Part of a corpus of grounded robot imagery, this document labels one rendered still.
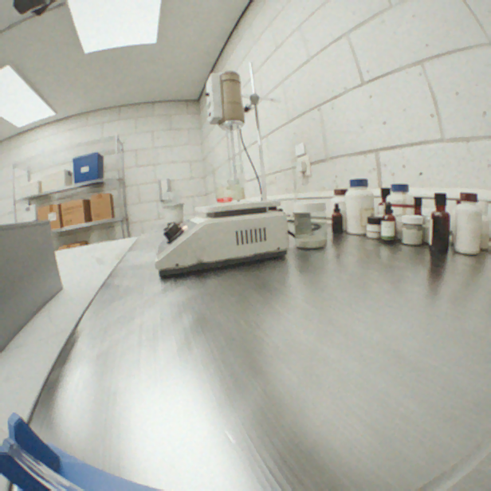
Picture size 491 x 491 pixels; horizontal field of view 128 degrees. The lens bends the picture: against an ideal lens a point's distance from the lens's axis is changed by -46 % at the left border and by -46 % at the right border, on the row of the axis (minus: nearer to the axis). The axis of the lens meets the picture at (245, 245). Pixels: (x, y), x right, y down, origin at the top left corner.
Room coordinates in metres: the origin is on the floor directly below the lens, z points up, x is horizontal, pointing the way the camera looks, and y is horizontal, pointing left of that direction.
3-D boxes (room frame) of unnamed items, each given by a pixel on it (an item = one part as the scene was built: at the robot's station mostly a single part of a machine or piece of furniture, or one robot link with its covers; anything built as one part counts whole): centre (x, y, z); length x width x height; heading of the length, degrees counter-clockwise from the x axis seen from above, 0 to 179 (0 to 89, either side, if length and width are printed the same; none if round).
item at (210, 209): (0.37, 0.01, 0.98); 0.12 x 0.12 x 0.01; 19
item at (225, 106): (0.81, 0.03, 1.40); 0.15 x 0.11 x 0.24; 111
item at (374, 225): (0.41, -0.28, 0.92); 0.04 x 0.04 x 0.04
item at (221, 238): (0.37, 0.04, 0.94); 0.22 x 0.13 x 0.08; 109
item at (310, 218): (0.39, -0.12, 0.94); 0.06 x 0.06 x 0.08
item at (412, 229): (0.33, -0.32, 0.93); 0.05 x 0.05 x 0.05
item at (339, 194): (0.55, -0.26, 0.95); 0.06 x 0.06 x 0.11
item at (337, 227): (0.51, -0.23, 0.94); 0.03 x 0.03 x 0.07
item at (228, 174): (0.36, 0.02, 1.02); 0.06 x 0.05 x 0.08; 87
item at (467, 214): (0.23, -0.38, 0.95); 0.06 x 0.06 x 0.10
